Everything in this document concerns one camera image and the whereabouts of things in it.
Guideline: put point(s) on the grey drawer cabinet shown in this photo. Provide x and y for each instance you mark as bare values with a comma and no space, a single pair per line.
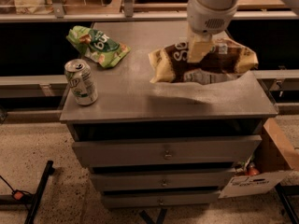
130,107

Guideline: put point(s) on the black stand leg left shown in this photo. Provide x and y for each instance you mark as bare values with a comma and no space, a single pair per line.
48,171

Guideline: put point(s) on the top grey drawer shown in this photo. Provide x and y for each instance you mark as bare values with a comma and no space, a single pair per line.
137,152

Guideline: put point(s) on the middle grey drawer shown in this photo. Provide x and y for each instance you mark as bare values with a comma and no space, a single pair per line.
162,179

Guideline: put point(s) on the grey drawer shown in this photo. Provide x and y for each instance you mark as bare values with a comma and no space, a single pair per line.
160,199
162,179
137,152

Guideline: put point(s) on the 7up soda can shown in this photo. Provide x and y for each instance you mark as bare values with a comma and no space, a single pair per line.
79,76

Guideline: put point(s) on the brown chip bag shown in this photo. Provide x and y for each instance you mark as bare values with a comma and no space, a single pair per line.
227,60

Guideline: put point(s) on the cardboard box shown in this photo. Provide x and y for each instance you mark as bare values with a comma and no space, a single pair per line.
275,158

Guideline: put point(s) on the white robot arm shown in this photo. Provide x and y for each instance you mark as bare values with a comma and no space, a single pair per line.
210,17

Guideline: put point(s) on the green chip bag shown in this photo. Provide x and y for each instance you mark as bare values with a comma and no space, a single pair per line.
97,46

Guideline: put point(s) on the orange bottle in box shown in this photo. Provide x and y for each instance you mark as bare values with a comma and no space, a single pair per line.
252,170

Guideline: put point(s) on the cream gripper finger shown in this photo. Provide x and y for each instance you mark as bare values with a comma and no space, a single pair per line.
199,45

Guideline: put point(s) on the bottom grey drawer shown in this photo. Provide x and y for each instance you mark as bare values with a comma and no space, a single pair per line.
160,199

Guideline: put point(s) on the metal shelf rail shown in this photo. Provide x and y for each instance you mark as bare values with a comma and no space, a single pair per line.
59,10

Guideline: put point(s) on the black stand leg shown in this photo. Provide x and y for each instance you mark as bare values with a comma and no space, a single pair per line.
48,171
284,192

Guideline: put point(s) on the black stand leg right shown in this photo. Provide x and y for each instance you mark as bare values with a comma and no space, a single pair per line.
284,192

